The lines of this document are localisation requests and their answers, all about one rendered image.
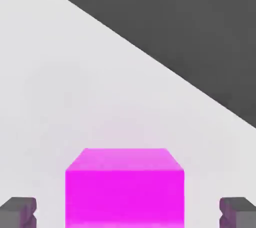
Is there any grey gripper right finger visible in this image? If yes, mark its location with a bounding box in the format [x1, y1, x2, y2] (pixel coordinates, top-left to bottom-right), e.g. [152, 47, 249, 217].
[219, 196, 256, 228]

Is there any small magenta cube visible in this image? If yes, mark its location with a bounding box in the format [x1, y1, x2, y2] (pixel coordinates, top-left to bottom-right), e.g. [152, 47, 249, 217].
[64, 147, 185, 228]

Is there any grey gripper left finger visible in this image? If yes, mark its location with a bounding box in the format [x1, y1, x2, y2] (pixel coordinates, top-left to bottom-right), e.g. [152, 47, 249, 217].
[0, 196, 38, 228]

